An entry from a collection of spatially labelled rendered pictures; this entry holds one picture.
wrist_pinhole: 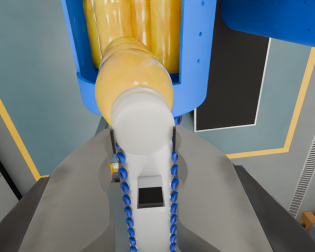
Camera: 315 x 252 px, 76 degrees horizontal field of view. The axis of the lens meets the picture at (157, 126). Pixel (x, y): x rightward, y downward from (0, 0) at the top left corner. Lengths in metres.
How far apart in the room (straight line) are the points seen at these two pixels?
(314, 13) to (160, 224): 1.01
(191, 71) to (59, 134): 1.70
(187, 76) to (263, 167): 2.16
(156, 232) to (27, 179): 1.60
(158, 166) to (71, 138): 1.25
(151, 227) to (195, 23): 0.97
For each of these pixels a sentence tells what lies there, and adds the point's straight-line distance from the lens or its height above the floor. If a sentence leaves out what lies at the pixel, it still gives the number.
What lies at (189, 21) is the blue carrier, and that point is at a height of 1.21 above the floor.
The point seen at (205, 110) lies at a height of 0.15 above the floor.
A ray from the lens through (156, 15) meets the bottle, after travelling 0.42.
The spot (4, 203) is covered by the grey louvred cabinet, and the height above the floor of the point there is 0.23.
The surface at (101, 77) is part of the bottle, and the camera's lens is 0.17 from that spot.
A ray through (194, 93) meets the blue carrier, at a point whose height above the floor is 1.20.
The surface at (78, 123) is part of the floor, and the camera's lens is 1.85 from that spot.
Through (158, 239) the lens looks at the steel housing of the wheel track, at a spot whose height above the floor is 0.93.
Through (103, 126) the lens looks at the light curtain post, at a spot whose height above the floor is 0.25.
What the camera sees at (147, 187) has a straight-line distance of 0.80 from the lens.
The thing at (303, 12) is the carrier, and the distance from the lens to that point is 0.82.
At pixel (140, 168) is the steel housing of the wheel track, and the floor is 0.93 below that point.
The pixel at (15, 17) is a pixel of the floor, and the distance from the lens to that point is 1.75.
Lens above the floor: 1.55
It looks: 60 degrees down
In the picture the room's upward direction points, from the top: 172 degrees clockwise
